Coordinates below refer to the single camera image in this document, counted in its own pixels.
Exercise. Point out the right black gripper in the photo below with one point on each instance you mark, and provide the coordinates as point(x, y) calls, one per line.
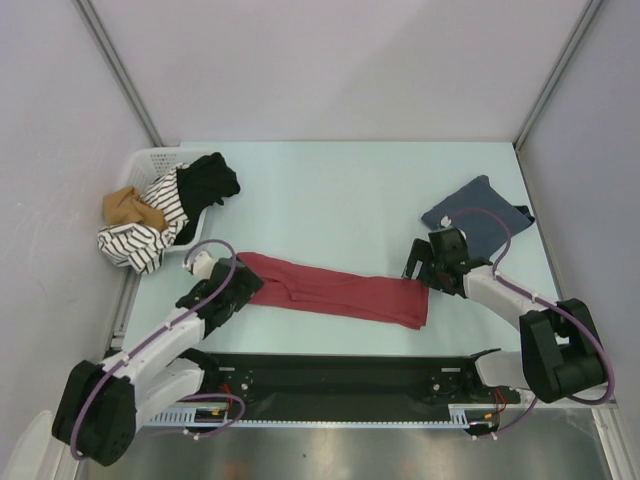
point(422, 250)

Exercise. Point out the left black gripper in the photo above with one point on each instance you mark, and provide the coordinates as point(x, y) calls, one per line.
point(249, 285)

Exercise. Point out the blue grey tank top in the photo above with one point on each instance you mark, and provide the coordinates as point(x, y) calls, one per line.
point(482, 214)

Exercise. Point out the red tank top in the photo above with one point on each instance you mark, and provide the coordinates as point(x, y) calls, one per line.
point(310, 289)

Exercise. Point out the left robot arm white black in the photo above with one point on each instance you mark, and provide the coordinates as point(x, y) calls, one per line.
point(105, 404)

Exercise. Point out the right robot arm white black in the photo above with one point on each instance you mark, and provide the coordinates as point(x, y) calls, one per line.
point(560, 353)

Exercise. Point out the striped white black tank top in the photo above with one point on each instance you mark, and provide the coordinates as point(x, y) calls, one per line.
point(132, 245)

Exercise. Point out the mustard tank top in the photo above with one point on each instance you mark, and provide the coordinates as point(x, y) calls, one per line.
point(126, 207)

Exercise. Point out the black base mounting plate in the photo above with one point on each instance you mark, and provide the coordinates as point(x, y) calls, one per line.
point(306, 382)

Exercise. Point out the white plastic laundry basket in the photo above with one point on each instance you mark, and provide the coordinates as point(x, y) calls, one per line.
point(153, 173)

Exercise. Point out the slotted cable duct rail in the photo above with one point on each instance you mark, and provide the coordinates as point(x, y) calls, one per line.
point(204, 418)

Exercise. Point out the right aluminium corner post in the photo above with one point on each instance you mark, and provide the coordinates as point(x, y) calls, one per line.
point(578, 34)

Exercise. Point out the aluminium corner post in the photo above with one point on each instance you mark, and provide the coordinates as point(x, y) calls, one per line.
point(578, 34)
point(107, 49)

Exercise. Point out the left aluminium corner post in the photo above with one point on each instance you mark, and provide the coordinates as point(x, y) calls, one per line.
point(107, 49)

